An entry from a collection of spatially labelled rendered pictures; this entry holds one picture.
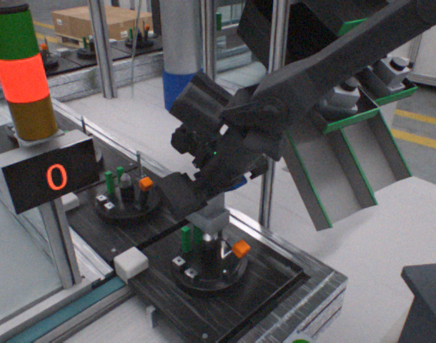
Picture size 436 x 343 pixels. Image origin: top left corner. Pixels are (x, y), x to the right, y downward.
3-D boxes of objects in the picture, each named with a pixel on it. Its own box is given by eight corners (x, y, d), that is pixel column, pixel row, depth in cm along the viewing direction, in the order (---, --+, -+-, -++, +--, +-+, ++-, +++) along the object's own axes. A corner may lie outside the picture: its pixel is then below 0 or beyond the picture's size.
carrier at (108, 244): (207, 214, 89) (206, 164, 83) (111, 269, 75) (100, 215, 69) (144, 171, 104) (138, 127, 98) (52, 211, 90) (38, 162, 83)
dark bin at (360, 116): (373, 117, 75) (397, 87, 69) (321, 135, 69) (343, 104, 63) (286, 24, 87) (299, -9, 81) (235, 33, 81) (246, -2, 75)
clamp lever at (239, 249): (238, 271, 68) (251, 247, 63) (229, 278, 67) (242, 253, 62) (224, 256, 70) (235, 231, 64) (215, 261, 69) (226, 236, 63)
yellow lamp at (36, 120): (64, 131, 54) (56, 96, 51) (26, 143, 51) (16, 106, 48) (48, 120, 57) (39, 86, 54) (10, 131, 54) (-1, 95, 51)
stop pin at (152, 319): (159, 325, 68) (156, 309, 66) (152, 329, 67) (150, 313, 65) (154, 319, 69) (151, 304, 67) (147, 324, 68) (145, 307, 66)
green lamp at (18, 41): (47, 55, 48) (37, 10, 46) (3, 63, 45) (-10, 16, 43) (29, 46, 51) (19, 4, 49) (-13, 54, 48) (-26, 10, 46)
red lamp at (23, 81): (56, 95, 51) (47, 56, 48) (15, 106, 48) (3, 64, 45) (39, 85, 54) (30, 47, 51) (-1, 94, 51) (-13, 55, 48)
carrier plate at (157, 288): (303, 276, 74) (304, 268, 73) (204, 361, 60) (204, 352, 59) (212, 216, 88) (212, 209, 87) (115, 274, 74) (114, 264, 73)
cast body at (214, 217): (230, 224, 67) (231, 189, 63) (210, 236, 64) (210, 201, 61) (196, 202, 72) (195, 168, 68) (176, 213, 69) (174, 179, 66)
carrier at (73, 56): (132, 59, 186) (129, 30, 180) (83, 71, 172) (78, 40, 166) (104, 48, 201) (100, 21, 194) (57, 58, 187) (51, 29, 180)
